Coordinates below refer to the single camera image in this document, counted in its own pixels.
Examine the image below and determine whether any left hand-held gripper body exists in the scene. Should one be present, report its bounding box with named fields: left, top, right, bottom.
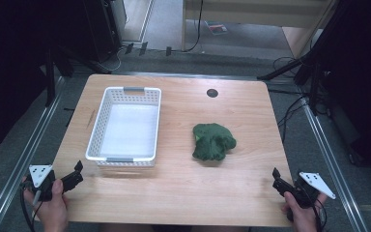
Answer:
left=20, top=164, right=71, bottom=203

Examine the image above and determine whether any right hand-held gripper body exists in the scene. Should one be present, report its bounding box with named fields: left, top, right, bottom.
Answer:
left=284, top=171, right=337, bottom=209

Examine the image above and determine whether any white plastic basket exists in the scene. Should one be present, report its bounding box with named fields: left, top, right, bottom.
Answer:
left=85, top=86, right=162, bottom=168

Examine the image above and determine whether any green broccoli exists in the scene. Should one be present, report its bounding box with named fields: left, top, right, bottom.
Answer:
left=191, top=123, right=238, bottom=162

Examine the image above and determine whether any person's right hand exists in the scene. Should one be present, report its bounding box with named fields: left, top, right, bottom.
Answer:
left=281, top=190, right=328, bottom=232

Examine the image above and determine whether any person's left hand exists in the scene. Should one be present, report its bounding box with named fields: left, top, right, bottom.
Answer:
left=22, top=178, right=70, bottom=232

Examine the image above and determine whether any black metal stand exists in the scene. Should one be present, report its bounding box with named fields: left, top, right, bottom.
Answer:
left=43, top=47, right=75, bottom=108

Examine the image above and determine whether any black tripod stand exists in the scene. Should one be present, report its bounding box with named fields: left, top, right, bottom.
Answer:
left=256, top=47, right=325, bottom=116

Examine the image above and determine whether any dark curtain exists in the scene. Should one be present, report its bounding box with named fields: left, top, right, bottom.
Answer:
left=0, top=0, right=93, bottom=159
left=305, top=0, right=371, bottom=177

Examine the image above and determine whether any magazine with red print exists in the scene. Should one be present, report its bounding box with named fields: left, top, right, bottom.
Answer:
left=205, top=20, right=229, bottom=36

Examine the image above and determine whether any light wooden desk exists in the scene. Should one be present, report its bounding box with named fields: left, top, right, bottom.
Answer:
left=181, top=0, right=337, bottom=60

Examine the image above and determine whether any aluminium floor rail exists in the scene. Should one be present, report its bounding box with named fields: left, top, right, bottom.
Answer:
left=0, top=76, right=66, bottom=232
left=300, top=96, right=370, bottom=232

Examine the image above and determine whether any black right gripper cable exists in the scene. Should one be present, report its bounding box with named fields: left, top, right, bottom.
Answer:
left=312, top=197, right=328, bottom=232

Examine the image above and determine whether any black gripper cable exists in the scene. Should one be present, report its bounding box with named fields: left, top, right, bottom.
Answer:
left=19, top=182, right=43, bottom=232
left=312, top=197, right=328, bottom=232

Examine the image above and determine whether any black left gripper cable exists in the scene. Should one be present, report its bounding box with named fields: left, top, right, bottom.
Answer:
left=19, top=182, right=43, bottom=232

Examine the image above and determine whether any black floor cable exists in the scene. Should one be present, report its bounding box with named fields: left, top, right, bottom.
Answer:
left=275, top=94, right=308, bottom=143

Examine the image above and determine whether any white floor cable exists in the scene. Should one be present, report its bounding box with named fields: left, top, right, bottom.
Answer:
left=106, top=46, right=125, bottom=73

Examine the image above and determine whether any black hanging cable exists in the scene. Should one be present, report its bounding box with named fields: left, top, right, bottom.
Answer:
left=183, top=0, right=205, bottom=53

